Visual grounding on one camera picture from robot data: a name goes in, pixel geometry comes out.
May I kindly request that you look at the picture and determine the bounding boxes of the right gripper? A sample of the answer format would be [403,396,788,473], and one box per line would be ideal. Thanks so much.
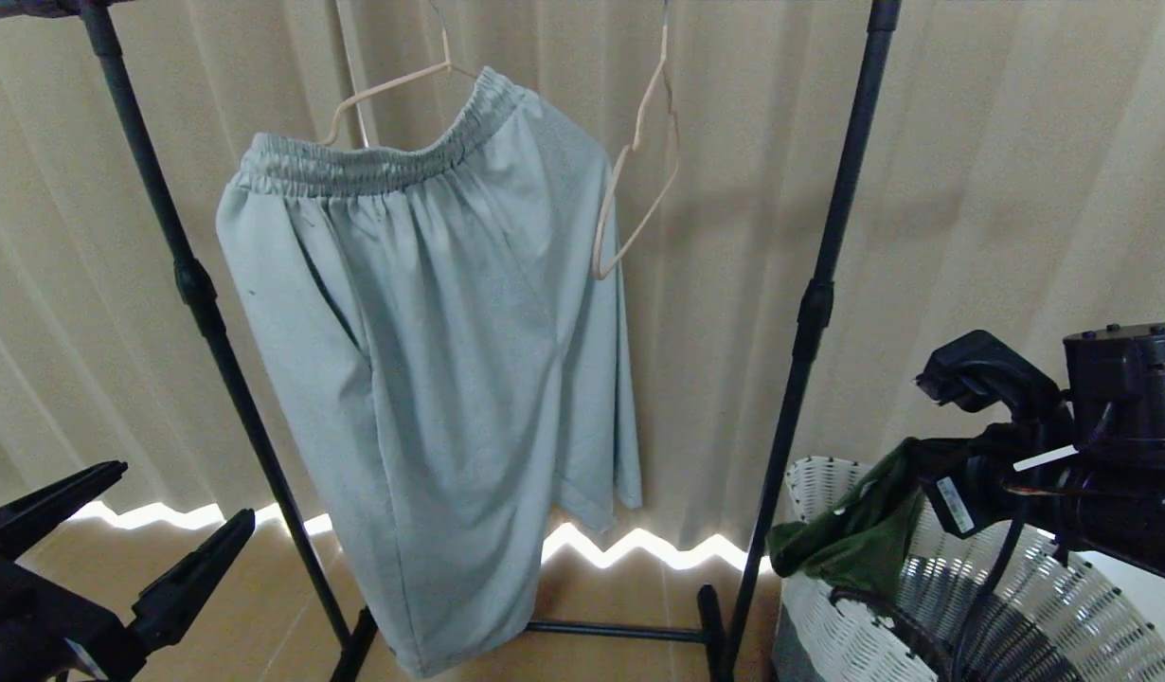
[909,424,1165,585]

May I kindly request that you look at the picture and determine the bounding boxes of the pink clothes hanger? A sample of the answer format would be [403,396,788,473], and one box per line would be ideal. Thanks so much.
[322,0,479,148]
[590,0,681,281]

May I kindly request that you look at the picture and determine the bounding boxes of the green garment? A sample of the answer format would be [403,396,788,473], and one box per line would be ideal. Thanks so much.
[765,438,929,600]

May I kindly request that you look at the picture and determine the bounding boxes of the pale grey shorts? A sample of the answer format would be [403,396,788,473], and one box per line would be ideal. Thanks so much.
[215,66,643,678]

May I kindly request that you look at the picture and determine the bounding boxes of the black clothes rack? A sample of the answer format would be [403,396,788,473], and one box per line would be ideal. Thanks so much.
[0,0,904,682]

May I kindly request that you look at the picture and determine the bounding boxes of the white laundry basket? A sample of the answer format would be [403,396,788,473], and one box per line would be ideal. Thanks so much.
[772,457,1165,682]

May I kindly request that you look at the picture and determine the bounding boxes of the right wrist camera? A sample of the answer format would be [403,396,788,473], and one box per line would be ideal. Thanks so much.
[914,330,1066,432]

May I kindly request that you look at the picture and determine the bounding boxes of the beige curtain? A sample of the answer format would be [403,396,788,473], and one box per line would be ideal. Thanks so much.
[0,0,1165,574]

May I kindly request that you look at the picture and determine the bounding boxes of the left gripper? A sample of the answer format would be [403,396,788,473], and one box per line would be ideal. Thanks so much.
[0,460,258,682]

